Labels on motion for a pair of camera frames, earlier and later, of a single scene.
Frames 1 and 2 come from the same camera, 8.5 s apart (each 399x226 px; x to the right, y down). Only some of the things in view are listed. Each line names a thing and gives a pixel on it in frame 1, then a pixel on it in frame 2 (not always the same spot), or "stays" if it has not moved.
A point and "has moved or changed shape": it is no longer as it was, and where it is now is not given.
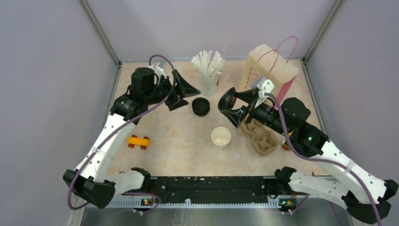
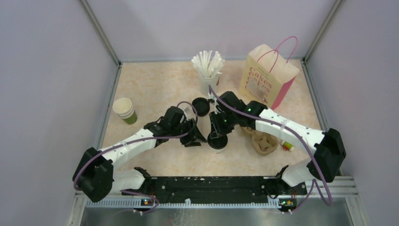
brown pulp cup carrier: x=264 y=141 stays
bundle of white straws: x=208 y=67 stays
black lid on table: x=200 y=106 stays
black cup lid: x=227 y=100 has moved or changed shape
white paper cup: x=220 y=137 -> x=218 y=151
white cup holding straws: x=210 y=86 stays
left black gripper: x=183 y=87 -> x=198 y=135
